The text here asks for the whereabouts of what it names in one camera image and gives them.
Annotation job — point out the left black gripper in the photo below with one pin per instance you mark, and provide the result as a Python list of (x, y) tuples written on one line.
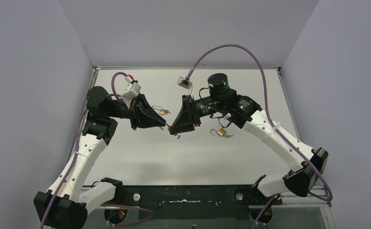
[(136, 111)]

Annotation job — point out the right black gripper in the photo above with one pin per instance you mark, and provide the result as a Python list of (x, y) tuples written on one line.
[(186, 117)]

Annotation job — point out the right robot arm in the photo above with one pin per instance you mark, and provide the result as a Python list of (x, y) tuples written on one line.
[(304, 161)]

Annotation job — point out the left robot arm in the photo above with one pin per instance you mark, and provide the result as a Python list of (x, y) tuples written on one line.
[(63, 205)]

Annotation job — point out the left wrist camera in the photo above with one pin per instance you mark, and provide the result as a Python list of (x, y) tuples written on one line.
[(131, 91)]

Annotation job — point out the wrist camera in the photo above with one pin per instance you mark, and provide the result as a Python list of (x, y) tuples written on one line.
[(187, 84), (131, 91)]

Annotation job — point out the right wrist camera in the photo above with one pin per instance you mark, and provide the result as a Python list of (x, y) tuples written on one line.
[(187, 84)]

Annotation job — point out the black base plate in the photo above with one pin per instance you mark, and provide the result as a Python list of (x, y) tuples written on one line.
[(192, 202)]

